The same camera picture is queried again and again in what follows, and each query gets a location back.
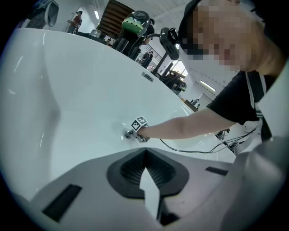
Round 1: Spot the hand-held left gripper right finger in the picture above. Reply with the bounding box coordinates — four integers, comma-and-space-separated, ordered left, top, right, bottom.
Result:
145, 148, 244, 231

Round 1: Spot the black curved faucet spout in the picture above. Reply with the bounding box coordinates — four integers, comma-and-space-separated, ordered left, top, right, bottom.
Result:
144, 32, 169, 75

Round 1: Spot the person's head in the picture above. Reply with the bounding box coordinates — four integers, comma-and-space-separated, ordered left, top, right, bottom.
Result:
178, 0, 285, 79

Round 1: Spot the black cable connector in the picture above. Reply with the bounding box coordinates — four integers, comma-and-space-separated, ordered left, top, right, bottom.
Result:
223, 140, 246, 156

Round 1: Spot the white bathtub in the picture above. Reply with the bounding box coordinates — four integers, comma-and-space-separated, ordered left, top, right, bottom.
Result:
1, 27, 289, 223

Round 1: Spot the green and black device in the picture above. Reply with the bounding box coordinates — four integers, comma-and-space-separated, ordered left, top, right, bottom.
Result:
121, 10, 149, 37

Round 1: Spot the black faucet knob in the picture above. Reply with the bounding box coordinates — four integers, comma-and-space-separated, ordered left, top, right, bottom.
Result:
130, 45, 142, 60
115, 37, 129, 52

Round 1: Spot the person's black T-shirt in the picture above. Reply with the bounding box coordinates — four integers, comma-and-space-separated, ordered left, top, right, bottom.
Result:
206, 69, 280, 140

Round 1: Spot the dark wooden slatted panel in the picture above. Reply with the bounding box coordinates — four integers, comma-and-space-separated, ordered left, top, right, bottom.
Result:
97, 0, 136, 37

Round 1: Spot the white harness strap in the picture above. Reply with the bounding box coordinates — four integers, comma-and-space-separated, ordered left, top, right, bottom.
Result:
245, 71, 265, 122

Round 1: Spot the person's right forearm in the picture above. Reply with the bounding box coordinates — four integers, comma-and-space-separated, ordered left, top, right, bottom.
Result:
140, 110, 204, 141

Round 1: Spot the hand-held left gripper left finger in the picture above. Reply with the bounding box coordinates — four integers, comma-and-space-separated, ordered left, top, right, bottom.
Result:
29, 148, 158, 231

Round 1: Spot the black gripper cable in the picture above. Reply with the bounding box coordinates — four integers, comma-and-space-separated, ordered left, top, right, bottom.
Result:
159, 127, 258, 154

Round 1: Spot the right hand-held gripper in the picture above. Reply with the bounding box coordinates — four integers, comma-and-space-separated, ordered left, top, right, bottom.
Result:
124, 116, 150, 143

